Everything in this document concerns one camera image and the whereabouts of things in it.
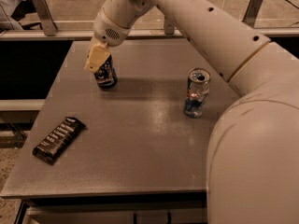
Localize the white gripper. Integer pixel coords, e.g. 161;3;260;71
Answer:
84;8;131;73

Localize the blue pepsi can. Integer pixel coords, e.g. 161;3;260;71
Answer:
94;56;118;90

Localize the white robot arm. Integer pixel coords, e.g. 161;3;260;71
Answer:
89;0;299;224

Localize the silver red bull can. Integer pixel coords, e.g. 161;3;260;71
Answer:
184;68;211;119

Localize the black rxbar chocolate bar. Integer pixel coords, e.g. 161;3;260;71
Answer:
32;117;86;165

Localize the clear acrylic barrier panel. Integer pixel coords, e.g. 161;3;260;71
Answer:
0;0;299;33

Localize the left metal bracket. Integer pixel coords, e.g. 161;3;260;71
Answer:
32;0;57;36

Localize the metal bracket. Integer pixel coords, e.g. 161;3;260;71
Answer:
243;0;263;27
32;0;57;36
164;18;175;35

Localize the middle metal bracket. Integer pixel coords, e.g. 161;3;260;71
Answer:
164;18;175;35

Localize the right metal bracket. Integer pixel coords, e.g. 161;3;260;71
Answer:
243;0;263;27

